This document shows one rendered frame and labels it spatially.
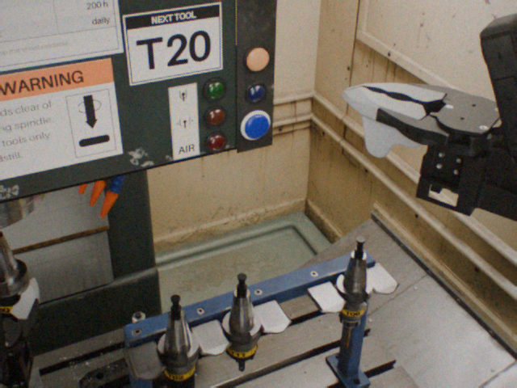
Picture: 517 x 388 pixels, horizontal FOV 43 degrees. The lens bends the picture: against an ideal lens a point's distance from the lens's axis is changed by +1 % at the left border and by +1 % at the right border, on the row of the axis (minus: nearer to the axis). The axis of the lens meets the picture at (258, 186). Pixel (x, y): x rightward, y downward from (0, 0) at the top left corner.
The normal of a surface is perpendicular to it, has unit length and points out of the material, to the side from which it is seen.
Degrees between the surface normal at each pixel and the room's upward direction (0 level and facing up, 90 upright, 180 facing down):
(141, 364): 0
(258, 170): 90
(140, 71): 90
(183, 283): 0
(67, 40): 90
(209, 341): 0
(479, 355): 24
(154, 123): 90
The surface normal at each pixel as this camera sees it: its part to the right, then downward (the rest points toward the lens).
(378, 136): -0.60, 0.44
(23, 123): 0.44, 0.52
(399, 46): -0.90, 0.23
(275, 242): 0.02, -0.82
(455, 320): -0.36, -0.65
